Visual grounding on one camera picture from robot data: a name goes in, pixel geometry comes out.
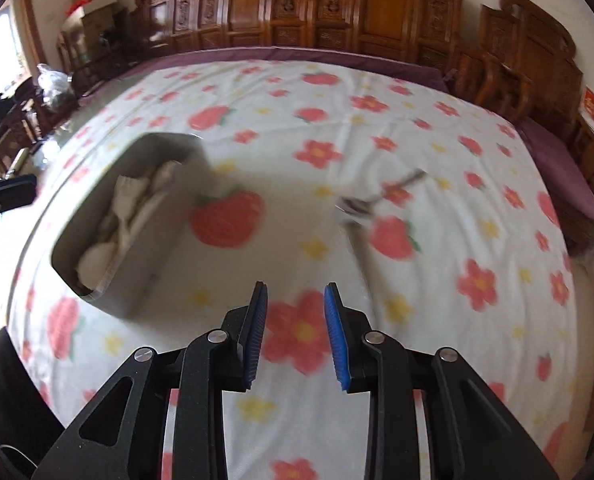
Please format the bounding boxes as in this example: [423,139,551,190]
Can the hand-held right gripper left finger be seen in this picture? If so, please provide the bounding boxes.
[31,280,269,480]

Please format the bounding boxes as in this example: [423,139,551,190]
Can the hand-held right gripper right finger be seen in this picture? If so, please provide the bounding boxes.
[324,282,560,480]

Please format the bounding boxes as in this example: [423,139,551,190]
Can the metal fork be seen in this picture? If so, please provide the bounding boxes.
[344,220,374,269]

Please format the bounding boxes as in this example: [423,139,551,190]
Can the white plastic ladle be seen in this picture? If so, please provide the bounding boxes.
[77,195,173,292]

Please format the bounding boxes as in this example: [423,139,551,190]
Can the white plastic rice paddle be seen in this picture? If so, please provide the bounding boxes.
[109,174,153,233]

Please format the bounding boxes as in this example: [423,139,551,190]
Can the stainless steel utensil container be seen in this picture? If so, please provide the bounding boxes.
[51,132,215,318]

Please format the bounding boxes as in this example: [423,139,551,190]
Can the long metal spoon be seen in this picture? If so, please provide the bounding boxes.
[334,167,428,218]

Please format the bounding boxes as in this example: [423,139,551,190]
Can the clear plastic bag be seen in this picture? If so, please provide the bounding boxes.
[37,62,75,108]

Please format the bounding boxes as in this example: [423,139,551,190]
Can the dark wooden cabinet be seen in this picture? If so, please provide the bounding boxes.
[57,25,132,96]

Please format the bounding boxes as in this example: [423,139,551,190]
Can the person's black clothing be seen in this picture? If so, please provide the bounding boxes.
[0,330,65,461]

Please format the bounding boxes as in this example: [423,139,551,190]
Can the floral strawberry printed blanket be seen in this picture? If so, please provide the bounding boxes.
[7,57,578,480]

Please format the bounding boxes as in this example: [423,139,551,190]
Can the purple armchair cushion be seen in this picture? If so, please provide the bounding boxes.
[514,117,594,221]

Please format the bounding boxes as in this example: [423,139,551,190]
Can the carved wooden armchair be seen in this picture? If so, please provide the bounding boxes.
[450,0,594,211]

